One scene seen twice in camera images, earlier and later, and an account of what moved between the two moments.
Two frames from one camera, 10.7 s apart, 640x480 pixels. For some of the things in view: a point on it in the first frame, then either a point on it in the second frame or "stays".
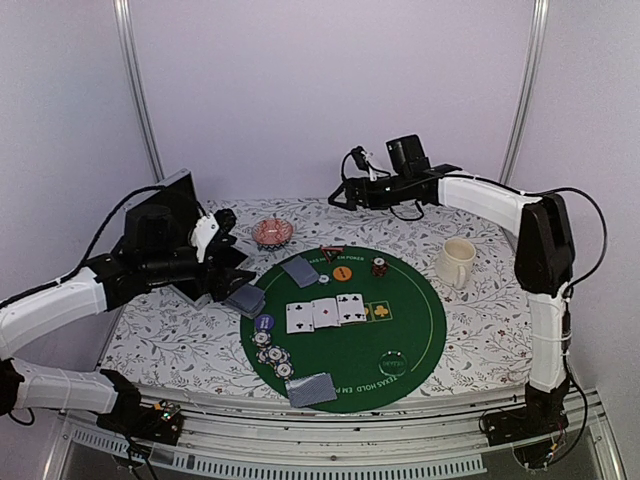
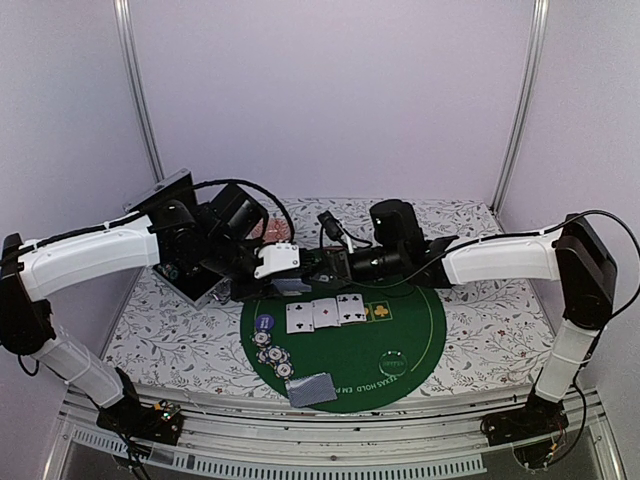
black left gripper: (228, 274) → (245, 294)
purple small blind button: (264, 322) stays
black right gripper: (367, 202) → (341, 273)
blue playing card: (309, 390) stays
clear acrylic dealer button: (392, 363) stays
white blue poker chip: (261, 338) stays
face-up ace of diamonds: (325, 313) stays
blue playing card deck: (247, 300) → (291, 287)
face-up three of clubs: (350, 308) stays
